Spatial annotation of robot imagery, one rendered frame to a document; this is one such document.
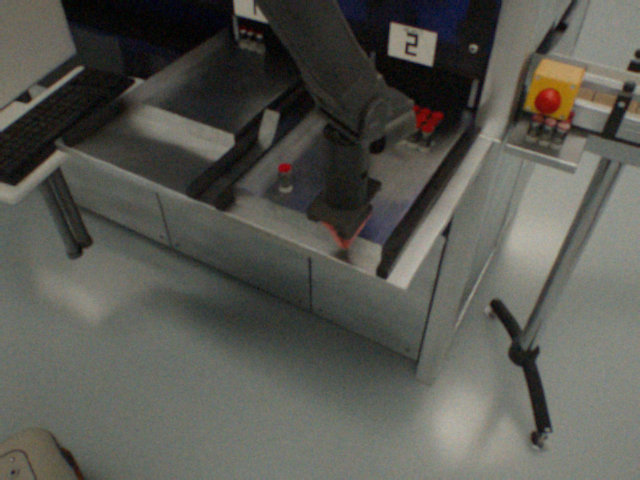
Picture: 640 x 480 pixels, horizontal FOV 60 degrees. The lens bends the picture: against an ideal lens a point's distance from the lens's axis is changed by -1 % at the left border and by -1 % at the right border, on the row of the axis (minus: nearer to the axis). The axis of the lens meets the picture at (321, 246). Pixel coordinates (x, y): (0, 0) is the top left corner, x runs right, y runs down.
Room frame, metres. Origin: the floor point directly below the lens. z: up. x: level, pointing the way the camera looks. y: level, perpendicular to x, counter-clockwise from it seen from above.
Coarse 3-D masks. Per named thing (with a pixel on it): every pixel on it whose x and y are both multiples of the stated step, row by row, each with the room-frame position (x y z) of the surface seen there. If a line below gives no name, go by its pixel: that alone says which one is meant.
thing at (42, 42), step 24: (0, 0) 1.16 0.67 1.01; (24, 0) 1.21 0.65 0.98; (48, 0) 1.28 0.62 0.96; (0, 24) 1.14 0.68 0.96; (24, 24) 1.19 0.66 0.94; (48, 24) 1.25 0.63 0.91; (0, 48) 1.12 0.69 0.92; (24, 48) 1.17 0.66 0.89; (48, 48) 1.23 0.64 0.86; (72, 48) 1.30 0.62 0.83; (0, 72) 1.09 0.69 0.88; (24, 72) 1.15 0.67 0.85; (48, 72) 1.21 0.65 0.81; (0, 96) 1.07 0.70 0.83
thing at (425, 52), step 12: (396, 24) 0.94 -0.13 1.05; (396, 36) 0.94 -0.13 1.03; (408, 36) 0.93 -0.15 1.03; (420, 36) 0.92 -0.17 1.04; (432, 36) 0.91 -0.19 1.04; (396, 48) 0.94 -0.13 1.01; (420, 48) 0.92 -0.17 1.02; (432, 48) 0.91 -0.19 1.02; (420, 60) 0.92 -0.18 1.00; (432, 60) 0.91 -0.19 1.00
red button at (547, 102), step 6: (546, 90) 0.79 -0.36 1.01; (552, 90) 0.79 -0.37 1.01; (540, 96) 0.78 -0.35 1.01; (546, 96) 0.78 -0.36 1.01; (552, 96) 0.77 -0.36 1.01; (558, 96) 0.78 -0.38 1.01; (540, 102) 0.78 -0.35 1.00; (546, 102) 0.77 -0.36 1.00; (552, 102) 0.77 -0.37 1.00; (558, 102) 0.77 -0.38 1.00; (540, 108) 0.78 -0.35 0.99; (546, 108) 0.77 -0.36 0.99; (552, 108) 0.77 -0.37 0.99; (546, 114) 0.77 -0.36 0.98
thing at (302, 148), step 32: (320, 128) 0.87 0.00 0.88; (288, 160) 0.78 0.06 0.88; (320, 160) 0.78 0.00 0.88; (384, 160) 0.78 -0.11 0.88; (416, 160) 0.78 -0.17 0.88; (256, 192) 0.69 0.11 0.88; (288, 192) 0.69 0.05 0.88; (384, 192) 0.69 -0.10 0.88; (416, 192) 0.69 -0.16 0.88; (288, 224) 0.62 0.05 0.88; (320, 224) 0.59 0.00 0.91; (384, 224) 0.62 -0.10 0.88
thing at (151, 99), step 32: (224, 32) 1.21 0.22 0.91; (192, 64) 1.11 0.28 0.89; (224, 64) 1.11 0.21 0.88; (256, 64) 1.11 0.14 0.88; (288, 64) 1.11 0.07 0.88; (128, 96) 0.94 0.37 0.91; (160, 96) 0.98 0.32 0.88; (192, 96) 0.98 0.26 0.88; (224, 96) 0.98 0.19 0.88; (256, 96) 0.98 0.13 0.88; (192, 128) 0.85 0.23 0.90; (224, 128) 0.87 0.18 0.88
